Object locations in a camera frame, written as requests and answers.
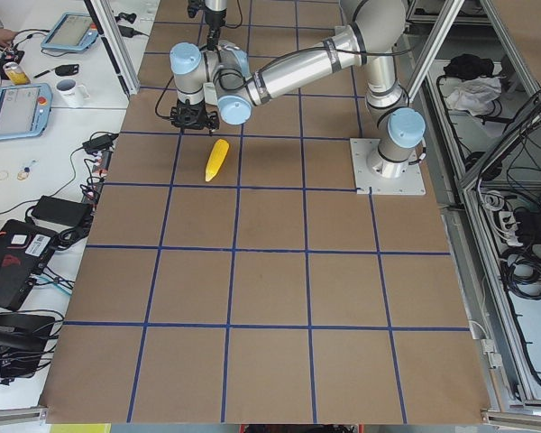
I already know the black power adapter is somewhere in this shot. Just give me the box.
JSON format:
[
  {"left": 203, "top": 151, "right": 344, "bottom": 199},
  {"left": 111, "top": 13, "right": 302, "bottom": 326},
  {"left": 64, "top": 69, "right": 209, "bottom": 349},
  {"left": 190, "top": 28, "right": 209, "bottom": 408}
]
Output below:
[{"left": 82, "top": 133, "right": 118, "bottom": 154}]

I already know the black laptop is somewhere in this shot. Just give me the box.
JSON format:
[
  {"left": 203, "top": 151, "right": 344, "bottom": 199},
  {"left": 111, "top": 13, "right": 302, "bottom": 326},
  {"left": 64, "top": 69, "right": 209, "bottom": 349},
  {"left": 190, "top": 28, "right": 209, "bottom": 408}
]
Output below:
[{"left": 0, "top": 219, "right": 58, "bottom": 311}]

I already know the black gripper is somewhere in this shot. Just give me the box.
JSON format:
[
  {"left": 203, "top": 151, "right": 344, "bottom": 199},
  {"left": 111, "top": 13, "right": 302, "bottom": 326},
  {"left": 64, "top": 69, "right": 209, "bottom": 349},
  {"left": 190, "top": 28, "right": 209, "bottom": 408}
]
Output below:
[
  {"left": 205, "top": 9, "right": 226, "bottom": 51},
  {"left": 170, "top": 101, "right": 218, "bottom": 136}
]

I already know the black power brick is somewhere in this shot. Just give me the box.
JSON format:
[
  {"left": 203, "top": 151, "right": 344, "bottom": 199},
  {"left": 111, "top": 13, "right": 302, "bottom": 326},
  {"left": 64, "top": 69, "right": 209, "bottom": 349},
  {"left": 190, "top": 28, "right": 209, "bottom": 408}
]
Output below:
[{"left": 31, "top": 196, "right": 92, "bottom": 226}]

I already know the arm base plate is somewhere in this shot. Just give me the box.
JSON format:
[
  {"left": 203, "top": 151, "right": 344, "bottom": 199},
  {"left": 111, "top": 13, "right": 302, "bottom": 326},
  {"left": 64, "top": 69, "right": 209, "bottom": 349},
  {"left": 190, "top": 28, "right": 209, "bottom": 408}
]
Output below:
[{"left": 350, "top": 138, "right": 426, "bottom": 196}]

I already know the near blue teach pendant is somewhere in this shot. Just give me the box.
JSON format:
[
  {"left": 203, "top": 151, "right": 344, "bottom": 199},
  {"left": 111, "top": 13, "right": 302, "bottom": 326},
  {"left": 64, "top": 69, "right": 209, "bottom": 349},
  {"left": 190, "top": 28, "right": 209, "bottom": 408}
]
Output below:
[{"left": 0, "top": 83, "right": 52, "bottom": 141}]

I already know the blue teach pendant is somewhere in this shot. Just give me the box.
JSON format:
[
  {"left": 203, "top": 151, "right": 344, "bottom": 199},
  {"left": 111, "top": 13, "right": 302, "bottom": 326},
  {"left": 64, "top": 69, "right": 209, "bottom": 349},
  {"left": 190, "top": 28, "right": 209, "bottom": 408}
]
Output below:
[
  {"left": 0, "top": 83, "right": 52, "bottom": 141},
  {"left": 41, "top": 13, "right": 99, "bottom": 52}
]

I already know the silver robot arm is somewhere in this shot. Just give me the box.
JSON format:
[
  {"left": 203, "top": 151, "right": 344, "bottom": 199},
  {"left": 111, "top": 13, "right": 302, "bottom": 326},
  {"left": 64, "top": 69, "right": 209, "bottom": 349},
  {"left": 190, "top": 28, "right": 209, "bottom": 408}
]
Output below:
[
  {"left": 204, "top": 0, "right": 227, "bottom": 51},
  {"left": 167, "top": 0, "right": 426, "bottom": 179}
]

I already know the far blue teach pendant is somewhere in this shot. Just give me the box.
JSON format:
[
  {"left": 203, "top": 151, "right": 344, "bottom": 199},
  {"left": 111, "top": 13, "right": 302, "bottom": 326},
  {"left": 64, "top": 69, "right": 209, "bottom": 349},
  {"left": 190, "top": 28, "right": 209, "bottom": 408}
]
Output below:
[{"left": 41, "top": 13, "right": 99, "bottom": 52}]

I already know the white mug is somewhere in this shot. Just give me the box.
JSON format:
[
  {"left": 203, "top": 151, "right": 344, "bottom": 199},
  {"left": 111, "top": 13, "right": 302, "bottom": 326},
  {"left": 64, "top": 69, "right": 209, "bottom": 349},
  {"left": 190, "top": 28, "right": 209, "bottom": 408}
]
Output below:
[{"left": 56, "top": 79, "right": 90, "bottom": 108}]

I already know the yellow corn cob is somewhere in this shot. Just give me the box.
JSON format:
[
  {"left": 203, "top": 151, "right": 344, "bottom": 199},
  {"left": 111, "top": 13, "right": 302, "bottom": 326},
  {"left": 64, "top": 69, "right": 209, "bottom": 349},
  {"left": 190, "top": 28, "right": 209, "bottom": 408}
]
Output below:
[{"left": 205, "top": 139, "right": 230, "bottom": 182}]

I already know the aluminium frame post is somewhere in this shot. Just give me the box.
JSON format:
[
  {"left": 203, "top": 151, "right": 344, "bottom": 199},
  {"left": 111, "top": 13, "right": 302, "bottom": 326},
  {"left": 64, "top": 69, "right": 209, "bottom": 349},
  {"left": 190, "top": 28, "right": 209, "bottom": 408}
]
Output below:
[{"left": 84, "top": 0, "right": 140, "bottom": 97}]

